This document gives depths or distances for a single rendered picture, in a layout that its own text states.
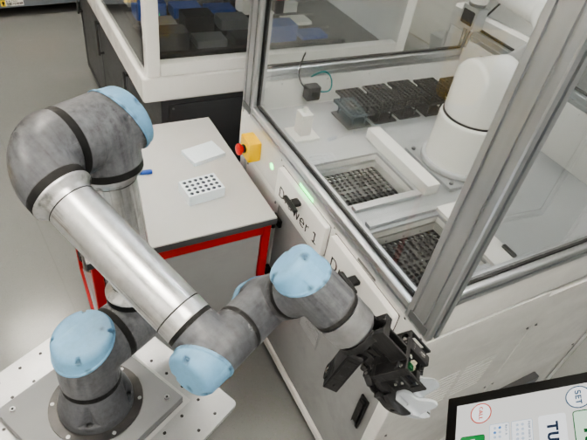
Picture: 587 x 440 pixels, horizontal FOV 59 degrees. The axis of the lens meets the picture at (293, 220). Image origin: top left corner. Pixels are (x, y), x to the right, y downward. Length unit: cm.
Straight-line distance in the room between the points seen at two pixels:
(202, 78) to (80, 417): 136
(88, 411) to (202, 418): 24
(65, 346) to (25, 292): 148
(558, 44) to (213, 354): 62
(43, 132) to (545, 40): 72
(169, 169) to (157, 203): 18
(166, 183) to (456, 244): 103
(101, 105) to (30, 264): 181
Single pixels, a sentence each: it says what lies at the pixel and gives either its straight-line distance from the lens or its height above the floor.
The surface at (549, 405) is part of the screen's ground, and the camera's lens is 101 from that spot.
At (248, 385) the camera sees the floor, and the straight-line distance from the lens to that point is 214.
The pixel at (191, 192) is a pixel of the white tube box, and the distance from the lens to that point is 165.
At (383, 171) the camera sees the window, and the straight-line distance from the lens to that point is 118.
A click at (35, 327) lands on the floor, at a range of 238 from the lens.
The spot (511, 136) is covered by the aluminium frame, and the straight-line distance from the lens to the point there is 89.
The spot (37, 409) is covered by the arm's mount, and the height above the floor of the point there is 78.
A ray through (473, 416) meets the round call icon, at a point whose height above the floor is 101.
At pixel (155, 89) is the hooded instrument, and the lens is 206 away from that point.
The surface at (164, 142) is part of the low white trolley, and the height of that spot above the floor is 76.
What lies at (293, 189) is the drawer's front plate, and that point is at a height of 92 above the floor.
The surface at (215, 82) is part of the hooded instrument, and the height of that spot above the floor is 86.
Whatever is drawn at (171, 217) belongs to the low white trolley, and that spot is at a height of 76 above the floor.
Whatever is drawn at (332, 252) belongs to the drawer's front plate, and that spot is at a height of 89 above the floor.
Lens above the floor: 185
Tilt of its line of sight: 41 degrees down
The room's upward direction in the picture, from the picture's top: 10 degrees clockwise
